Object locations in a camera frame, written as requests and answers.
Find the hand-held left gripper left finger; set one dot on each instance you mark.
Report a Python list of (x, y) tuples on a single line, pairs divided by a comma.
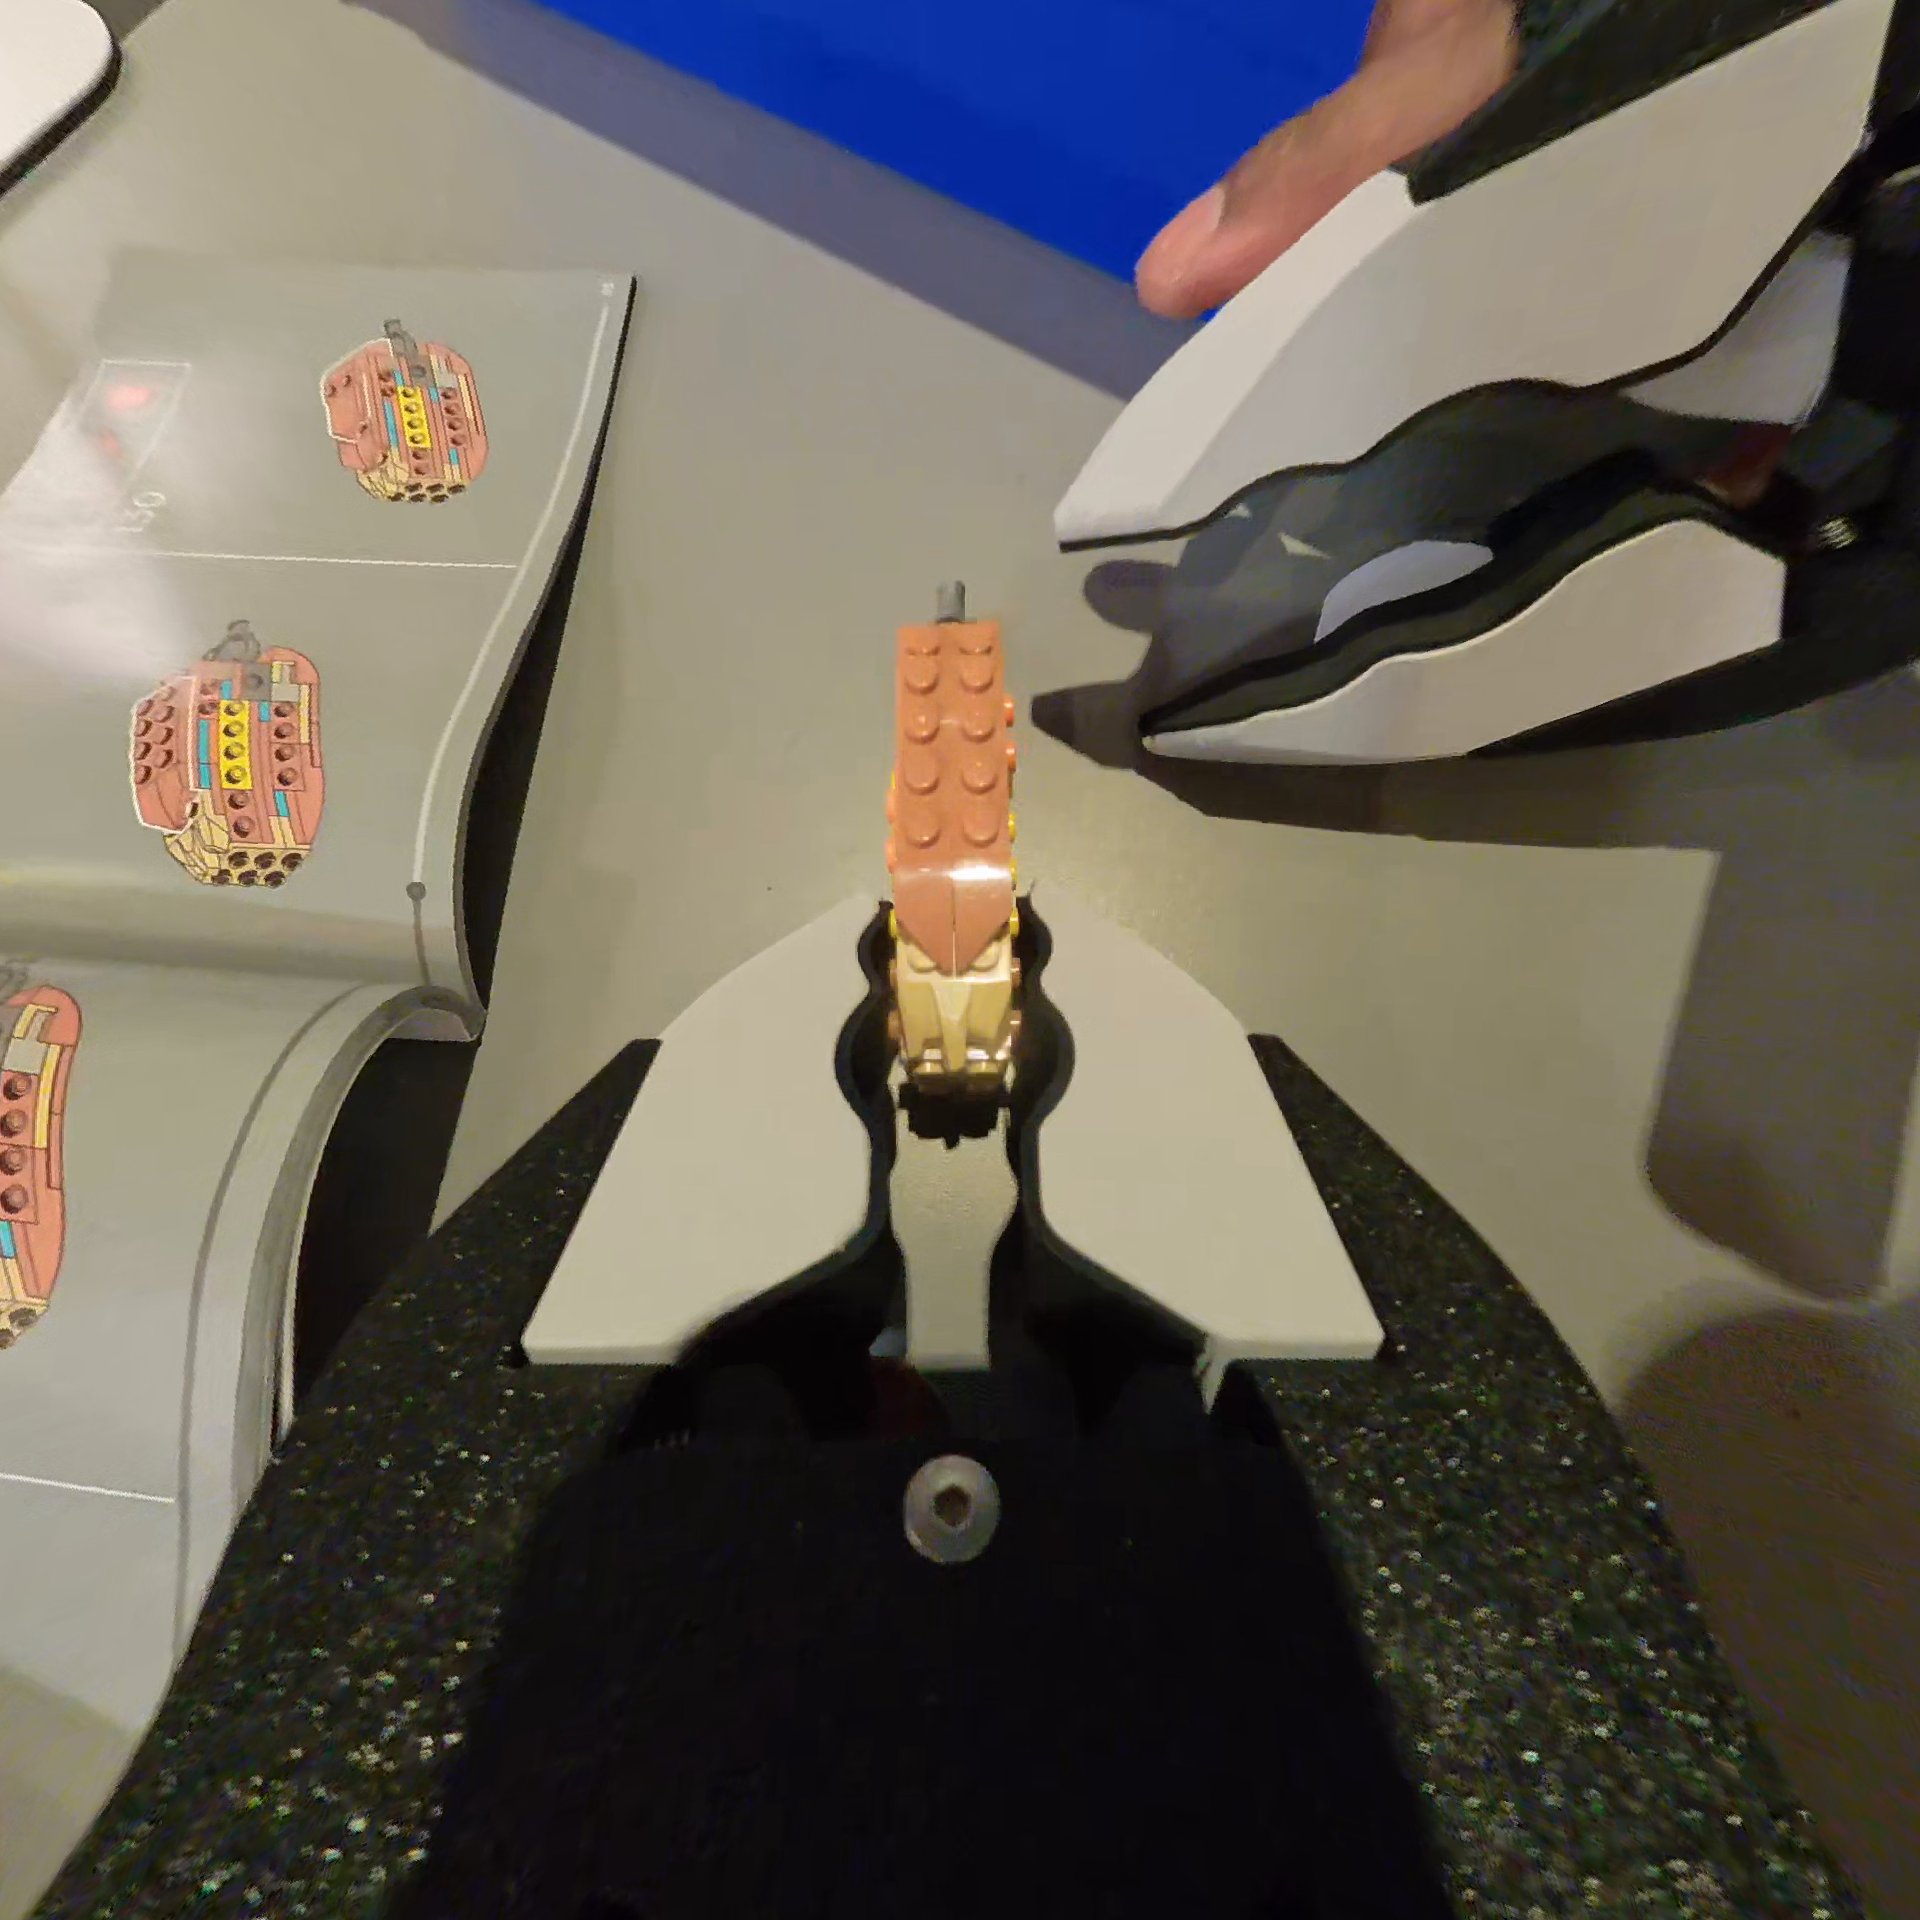
[(704, 1171)]

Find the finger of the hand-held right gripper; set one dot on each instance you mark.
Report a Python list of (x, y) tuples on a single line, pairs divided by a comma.
[(1575, 662), (1348, 330)]

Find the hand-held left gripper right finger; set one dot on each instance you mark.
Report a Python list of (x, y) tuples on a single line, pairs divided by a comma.
[(1201, 1186)]

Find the blue plastic bin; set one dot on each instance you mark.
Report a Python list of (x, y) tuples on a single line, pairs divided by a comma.
[(975, 107)]

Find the brown toy brick model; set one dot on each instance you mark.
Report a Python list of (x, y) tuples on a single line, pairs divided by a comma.
[(954, 781)]

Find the grey desk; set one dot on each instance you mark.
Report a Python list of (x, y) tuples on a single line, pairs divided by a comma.
[(751, 675)]

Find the person's right hand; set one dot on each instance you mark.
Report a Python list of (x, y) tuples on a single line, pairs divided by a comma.
[(1319, 165)]

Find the grey instruction booklet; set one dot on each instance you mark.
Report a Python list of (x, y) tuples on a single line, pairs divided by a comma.
[(225, 525)]

